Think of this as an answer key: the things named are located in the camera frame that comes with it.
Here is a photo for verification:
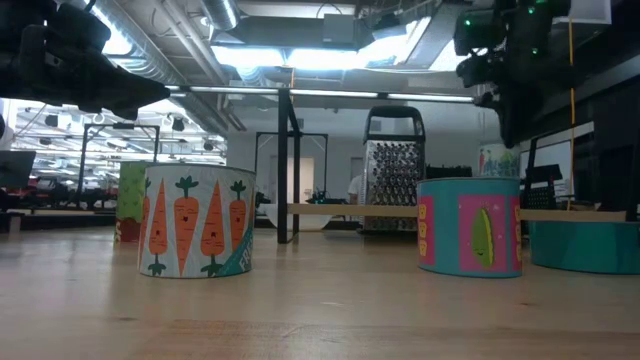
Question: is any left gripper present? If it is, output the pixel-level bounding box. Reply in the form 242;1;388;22
0;3;172;122

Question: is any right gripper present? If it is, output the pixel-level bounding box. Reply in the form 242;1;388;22
452;7;547;149

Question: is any green and yellow can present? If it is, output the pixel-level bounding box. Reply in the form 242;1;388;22
114;160;152;245

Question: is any teal and pink corn can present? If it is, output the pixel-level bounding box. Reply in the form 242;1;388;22
416;176;524;280

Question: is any short teal tuna can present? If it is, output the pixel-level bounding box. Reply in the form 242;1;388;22
528;219;640;276

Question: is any white mixed vegetables can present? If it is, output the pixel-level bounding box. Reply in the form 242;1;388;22
478;143;522;180

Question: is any whiteboard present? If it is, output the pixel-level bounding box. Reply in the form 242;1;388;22
519;139;574;201

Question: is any black mesh chair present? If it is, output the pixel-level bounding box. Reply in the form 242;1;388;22
521;163;565;211

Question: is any metal box grater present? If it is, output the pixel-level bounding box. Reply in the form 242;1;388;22
360;104;428;234

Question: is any dark computer monitor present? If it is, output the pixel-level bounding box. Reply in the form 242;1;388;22
0;149;37;190

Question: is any black crossbar with light strips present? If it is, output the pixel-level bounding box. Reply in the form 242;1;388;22
164;84;476;105

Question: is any person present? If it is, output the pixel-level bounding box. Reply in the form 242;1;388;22
347;174;365;206

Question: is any black background rig frame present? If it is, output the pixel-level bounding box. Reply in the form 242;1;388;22
76;122;162;201
254;131;330;236

